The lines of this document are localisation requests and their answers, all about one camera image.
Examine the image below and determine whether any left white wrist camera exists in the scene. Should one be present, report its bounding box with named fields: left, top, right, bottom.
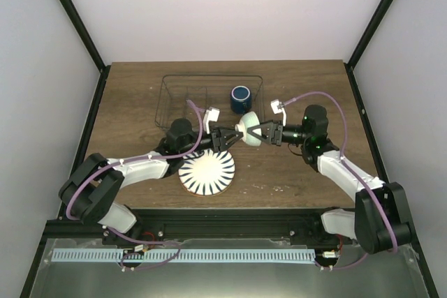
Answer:
left=203, top=107, right=220, bottom=134

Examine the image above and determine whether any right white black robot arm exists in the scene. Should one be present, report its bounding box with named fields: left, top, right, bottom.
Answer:
left=235, top=105, right=416, bottom=254

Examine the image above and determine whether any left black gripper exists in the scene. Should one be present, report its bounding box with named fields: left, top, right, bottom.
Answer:
left=179, top=125, right=242, bottom=156

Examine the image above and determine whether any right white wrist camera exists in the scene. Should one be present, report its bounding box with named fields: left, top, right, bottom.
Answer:
left=270, top=99, right=287, bottom=126

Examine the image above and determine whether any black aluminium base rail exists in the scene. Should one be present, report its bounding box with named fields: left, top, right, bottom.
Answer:
left=45, top=207, right=415, bottom=243

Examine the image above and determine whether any black frame post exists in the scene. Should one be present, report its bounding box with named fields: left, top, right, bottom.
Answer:
left=38, top=0, right=107, bottom=72
left=348, top=0, right=416, bottom=68

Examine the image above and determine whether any right black frame post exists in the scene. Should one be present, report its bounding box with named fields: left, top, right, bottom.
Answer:
left=348, top=0, right=416, bottom=68

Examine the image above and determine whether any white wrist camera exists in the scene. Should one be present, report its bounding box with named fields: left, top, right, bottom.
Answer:
left=270, top=99, right=287, bottom=126
left=203, top=107, right=220, bottom=134

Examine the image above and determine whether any black wire dish rack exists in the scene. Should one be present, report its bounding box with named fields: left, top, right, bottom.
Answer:
left=154, top=74, right=265, bottom=131

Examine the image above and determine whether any light blue slotted cable duct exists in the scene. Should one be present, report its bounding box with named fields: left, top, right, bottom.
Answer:
left=50, top=248, right=316, bottom=264

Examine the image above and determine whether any mint green bowl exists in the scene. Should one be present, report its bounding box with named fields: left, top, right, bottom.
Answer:
left=235, top=112, right=261, bottom=147

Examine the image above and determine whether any left black frame post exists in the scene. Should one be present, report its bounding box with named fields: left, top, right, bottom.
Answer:
left=38, top=0, right=107, bottom=72

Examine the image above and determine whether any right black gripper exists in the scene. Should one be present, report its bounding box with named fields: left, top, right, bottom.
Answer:
left=247, top=121, right=309, bottom=147

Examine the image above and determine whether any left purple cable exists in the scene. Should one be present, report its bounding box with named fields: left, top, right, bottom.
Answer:
left=65, top=99, right=181, bottom=273

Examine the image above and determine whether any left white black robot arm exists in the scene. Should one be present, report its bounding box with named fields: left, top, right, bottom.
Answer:
left=59, top=119, right=247, bottom=245

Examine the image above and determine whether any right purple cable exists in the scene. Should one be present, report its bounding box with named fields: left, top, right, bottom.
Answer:
left=279, top=91, right=399, bottom=271

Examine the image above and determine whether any blue striped white plate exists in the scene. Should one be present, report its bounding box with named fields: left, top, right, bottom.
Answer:
left=178, top=149, right=235, bottom=192

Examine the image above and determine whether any dark blue mug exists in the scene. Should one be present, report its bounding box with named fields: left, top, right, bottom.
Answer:
left=230, top=85, right=252, bottom=114

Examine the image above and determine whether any purple cable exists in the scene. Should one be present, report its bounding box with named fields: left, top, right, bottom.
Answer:
left=65, top=99, right=181, bottom=273
left=279, top=91, right=399, bottom=271

